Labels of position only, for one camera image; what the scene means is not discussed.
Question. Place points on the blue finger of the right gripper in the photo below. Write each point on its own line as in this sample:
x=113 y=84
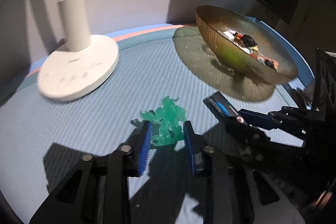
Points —
x=245 y=134
x=265 y=121

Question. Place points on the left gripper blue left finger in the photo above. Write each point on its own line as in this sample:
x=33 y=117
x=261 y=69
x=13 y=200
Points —
x=143 y=145

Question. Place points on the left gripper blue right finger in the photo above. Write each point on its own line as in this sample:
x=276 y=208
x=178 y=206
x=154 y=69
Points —
x=194 y=144

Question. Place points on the dark green translucent figurine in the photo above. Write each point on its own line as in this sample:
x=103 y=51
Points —
x=170 y=118

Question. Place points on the pink card box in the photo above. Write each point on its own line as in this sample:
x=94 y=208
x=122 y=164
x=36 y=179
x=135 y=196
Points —
x=272 y=64

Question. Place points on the amber ribbed glass bowl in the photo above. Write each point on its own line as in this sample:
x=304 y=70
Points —
x=219 y=28

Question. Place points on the white desk lamp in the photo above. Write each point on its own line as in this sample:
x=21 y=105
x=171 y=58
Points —
x=83 y=63

